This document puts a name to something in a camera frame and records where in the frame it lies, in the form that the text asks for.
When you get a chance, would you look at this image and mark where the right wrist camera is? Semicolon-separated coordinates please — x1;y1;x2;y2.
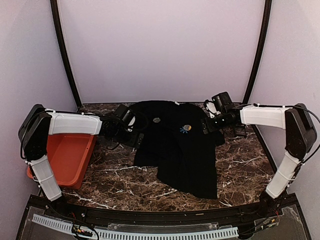
203;99;218;118

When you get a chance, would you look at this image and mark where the black frame post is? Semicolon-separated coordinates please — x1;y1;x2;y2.
242;0;272;104
50;0;83;109

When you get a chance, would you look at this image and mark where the white slotted cable duct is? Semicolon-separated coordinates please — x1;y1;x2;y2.
32;214;239;240

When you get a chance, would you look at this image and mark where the left black frame post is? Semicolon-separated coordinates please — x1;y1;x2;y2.
50;0;83;109

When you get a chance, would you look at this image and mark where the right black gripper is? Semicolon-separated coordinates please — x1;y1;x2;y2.
200;112;232;134

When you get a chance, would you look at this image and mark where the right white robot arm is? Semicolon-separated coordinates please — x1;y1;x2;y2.
201;92;317;199

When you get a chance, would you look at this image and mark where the black front rail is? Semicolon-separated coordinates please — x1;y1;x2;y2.
27;194;298;228

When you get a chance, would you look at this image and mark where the black t-shirt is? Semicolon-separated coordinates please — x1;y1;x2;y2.
130;100;225;200

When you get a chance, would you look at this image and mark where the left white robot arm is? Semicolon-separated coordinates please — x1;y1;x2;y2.
18;104;144;218

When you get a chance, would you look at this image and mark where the black display stand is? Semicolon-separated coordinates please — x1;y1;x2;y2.
233;124;247;137

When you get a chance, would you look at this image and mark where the orange plastic bin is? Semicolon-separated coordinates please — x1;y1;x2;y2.
26;134;97;190

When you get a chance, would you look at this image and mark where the right black frame post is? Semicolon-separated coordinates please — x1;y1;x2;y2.
242;0;272;104

